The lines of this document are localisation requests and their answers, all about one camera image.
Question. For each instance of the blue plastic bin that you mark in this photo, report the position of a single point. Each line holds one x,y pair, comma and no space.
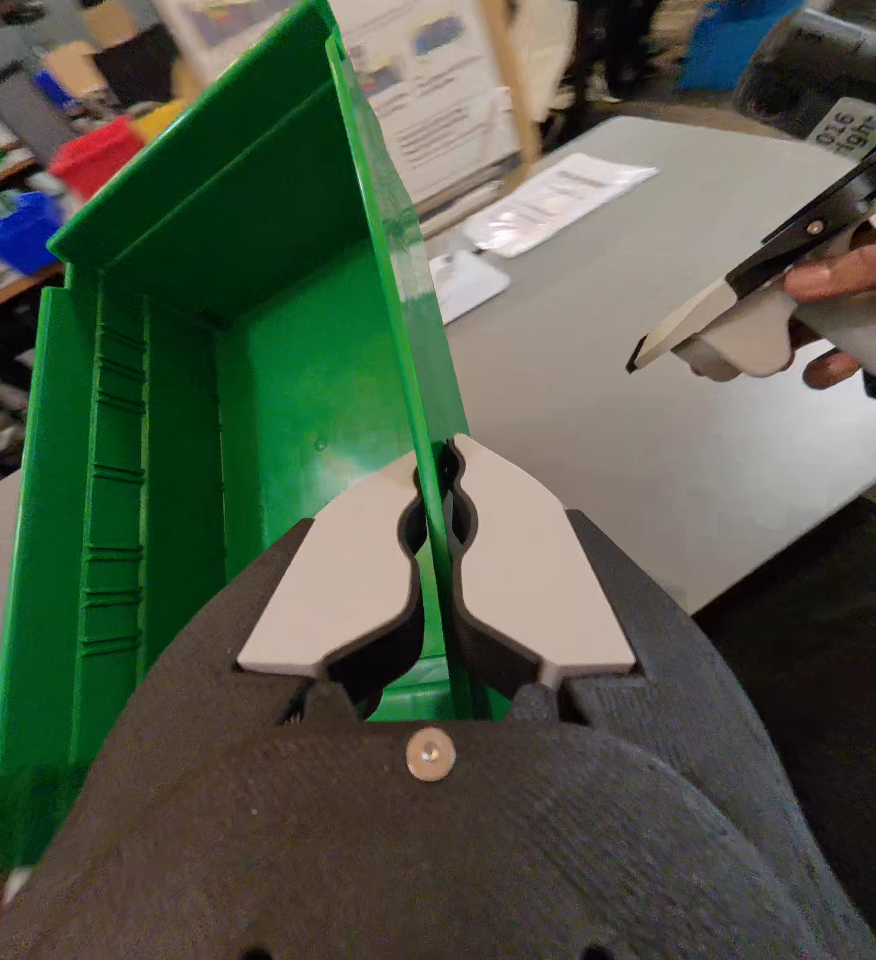
17,232

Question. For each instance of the person's right hand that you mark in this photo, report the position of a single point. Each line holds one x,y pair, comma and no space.
858,262

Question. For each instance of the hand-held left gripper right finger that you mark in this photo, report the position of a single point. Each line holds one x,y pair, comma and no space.
535,585

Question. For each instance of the laminated paper sheet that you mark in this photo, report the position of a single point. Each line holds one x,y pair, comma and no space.
558,202

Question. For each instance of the person's black sweater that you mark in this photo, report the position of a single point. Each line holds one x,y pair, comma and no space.
843,712

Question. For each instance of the red plastic bin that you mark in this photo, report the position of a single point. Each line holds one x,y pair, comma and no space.
96,157

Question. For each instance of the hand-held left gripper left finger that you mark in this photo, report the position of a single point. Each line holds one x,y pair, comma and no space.
333,585

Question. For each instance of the yellow plastic bin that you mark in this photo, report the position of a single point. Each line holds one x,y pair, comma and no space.
160,120

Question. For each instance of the printed instruction sheet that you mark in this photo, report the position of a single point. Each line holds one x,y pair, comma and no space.
430,112

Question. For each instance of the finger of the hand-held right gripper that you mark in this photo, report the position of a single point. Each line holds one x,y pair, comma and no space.
682,326

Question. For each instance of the green plastic bin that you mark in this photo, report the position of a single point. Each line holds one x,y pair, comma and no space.
182,300

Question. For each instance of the grey desk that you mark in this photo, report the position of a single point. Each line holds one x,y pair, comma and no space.
633,450

